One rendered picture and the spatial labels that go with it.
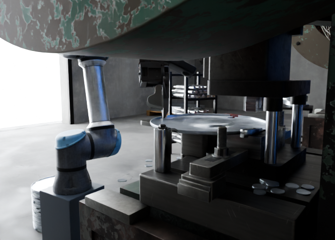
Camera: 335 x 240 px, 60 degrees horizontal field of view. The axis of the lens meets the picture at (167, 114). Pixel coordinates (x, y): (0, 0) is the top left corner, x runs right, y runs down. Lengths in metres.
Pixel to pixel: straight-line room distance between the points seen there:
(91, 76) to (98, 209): 0.73
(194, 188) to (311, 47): 1.62
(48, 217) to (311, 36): 1.71
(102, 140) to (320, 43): 1.39
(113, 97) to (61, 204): 5.28
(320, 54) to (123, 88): 5.10
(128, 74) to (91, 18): 6.40
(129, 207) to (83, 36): 0.41
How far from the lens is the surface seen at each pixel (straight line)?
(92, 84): 1.26
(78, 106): 5.86
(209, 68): 0.64
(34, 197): 1.93
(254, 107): 0.65
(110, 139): 1.23
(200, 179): 0.48
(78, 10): 0.28
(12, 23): 0.39
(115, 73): 6.40
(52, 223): 1.29
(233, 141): 0.62
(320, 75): 7.37
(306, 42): 2.01
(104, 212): 0.63
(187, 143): 0.72
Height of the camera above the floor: 0.90
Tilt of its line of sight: 7 degrees down
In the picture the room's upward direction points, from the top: straight up
